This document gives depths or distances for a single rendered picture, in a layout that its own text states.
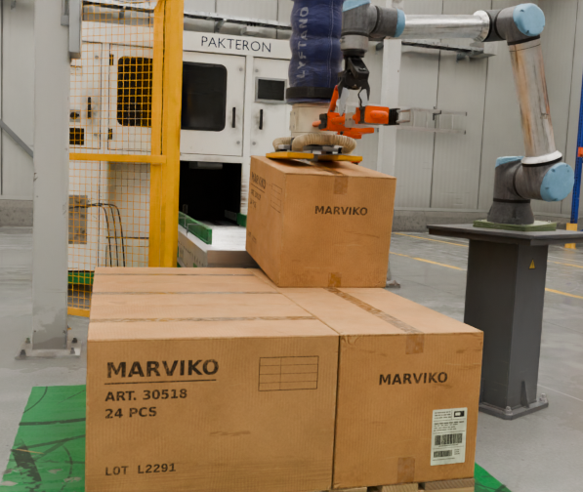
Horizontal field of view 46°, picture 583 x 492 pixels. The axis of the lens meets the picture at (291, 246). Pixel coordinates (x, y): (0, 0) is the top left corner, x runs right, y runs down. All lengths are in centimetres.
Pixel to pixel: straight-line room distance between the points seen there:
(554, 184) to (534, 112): 28
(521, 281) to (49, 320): 223
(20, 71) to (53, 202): 818
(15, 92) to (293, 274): 955
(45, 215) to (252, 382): 209
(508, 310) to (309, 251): 93
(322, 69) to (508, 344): 131
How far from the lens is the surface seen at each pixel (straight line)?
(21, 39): 1172
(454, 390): 188
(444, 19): 269
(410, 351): 179
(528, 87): 274
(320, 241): 237
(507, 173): 291
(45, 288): 360
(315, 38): 262
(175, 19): 369
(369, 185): 239
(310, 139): 247
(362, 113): 212
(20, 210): 1143
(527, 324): 300
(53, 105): 356
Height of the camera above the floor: 92
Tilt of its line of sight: 6 degrees down
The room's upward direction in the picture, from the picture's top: 2 degrees clockwise
